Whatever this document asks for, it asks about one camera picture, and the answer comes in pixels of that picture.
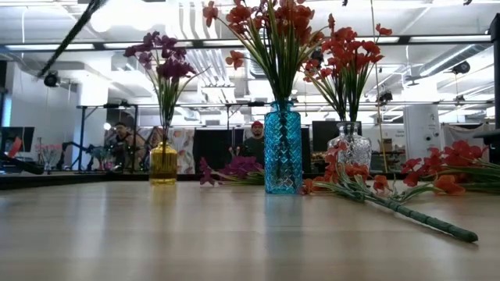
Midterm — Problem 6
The purple flower bunch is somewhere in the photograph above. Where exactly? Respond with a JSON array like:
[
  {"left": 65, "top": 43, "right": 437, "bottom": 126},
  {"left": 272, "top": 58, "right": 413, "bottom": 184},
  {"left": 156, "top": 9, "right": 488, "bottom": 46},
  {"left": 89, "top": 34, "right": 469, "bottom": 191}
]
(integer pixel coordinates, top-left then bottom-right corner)
[
  {"left": 123, "top": 30, "right": 210, "bottom": 146},
  {"left": 198, "top": 155, "right": 266, "bottom": 187}
]

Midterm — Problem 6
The blue glass vase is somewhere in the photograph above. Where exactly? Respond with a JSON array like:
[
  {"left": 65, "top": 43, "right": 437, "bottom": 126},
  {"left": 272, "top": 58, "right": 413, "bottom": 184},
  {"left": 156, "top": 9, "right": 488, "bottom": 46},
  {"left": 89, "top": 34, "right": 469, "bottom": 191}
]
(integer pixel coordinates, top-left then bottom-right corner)
[{"left": 263, "top": 100, "right": 302, "bottom": 195}]

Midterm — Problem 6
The red-orange flower bunch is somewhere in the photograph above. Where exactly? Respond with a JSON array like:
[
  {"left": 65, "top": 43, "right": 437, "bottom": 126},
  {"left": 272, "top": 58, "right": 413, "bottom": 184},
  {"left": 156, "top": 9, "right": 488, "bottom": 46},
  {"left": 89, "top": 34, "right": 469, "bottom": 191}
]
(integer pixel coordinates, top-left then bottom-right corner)
[
  {"left": 249, "top": 0, "right": 327, "bottom": 105},
  {"left": 302, "top": 13, "right": 394, "bottom": 124},
  {"left": 202, "top": 0, "right": 290, "bottom": 105},
  {"left": 401, "top": 139, "right": 500, "bottom": 196},
  {"left": 299, "top": 140, "right": 480, "bottom": 244}
]

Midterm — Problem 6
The yellow glass vase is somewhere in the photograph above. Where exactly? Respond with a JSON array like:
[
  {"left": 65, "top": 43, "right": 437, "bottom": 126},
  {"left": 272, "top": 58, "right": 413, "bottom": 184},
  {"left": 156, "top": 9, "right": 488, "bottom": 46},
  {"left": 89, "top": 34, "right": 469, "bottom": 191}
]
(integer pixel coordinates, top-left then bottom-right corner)
[{"left": 149, "top": 140, "right": 179, "bottom": 187}]

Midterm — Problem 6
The clear cut-glass vase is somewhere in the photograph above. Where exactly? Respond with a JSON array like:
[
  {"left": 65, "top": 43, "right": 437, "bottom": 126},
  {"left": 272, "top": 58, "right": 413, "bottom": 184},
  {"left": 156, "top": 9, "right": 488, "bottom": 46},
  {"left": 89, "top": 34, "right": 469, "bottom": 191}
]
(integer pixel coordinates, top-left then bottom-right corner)
[{"left": 327, "top": 121, "right": 373, "bottom": 171}]

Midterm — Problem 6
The background vase with flowers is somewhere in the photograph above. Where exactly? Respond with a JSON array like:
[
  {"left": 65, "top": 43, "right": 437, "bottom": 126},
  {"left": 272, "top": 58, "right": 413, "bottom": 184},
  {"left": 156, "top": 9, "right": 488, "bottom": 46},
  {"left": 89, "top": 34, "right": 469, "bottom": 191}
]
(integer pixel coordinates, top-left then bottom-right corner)
[{"left": 37, "top": 143, "right": 63, "bottom": 173}]

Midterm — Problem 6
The person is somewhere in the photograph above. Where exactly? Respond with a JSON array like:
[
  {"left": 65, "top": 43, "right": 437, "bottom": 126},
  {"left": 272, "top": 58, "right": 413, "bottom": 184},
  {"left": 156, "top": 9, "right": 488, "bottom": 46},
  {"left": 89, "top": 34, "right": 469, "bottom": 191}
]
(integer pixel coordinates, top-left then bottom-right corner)
[
  {"left": 111, "top": 121, "right": 148, "bottom": 171},
  {"left": 238, "top": 119, "right": 266, "bottom": 167}
]

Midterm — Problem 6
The black partition panel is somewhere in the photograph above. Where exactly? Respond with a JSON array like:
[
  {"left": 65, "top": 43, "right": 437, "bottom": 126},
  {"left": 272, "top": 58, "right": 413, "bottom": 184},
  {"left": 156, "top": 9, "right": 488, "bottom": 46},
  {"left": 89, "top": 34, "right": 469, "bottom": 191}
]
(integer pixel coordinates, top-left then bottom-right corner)
[{"left": 193, "top": 128, "right": 245, "bottom": 173}]

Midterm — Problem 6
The floral patterned cloth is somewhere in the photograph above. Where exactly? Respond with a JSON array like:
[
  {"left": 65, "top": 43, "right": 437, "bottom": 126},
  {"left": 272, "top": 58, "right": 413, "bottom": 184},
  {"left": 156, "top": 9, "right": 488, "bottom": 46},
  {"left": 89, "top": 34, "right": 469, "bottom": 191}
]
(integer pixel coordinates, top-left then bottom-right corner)
[{"left": 167, "top": 127, "right": 196, "bottom": 175}]

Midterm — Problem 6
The white pillar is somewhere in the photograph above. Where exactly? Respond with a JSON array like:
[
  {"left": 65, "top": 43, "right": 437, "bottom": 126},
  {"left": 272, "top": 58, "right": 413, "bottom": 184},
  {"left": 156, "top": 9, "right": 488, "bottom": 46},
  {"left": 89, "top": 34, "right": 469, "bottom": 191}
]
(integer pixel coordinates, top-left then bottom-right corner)
[{"left": 402, "top": 104, "right": 441, "bottom": 161}]

